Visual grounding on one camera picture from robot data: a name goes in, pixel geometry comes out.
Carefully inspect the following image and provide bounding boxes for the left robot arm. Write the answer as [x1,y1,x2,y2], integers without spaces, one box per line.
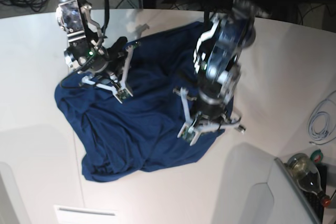
[175,0,277,145]

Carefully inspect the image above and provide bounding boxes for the dark blue t-shirt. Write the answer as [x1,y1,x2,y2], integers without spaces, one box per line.
[55,22,223,183]

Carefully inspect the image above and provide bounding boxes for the clear plastic bottle red cap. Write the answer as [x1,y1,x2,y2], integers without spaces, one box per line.
[287,153,331,208]

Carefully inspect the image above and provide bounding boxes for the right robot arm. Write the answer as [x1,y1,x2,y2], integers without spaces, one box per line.
[56,0,140,103]

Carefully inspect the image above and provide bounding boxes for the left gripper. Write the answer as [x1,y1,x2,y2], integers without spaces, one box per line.
[173,87,246,146]

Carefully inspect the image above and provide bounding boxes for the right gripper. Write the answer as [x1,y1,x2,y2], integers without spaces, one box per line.
[78,37,141,103]

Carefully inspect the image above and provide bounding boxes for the coiled light blue cable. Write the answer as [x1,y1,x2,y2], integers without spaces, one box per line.
[307,96,336,145]

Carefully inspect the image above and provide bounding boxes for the green tape roll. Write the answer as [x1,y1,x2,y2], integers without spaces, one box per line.
[310,149,324,164]

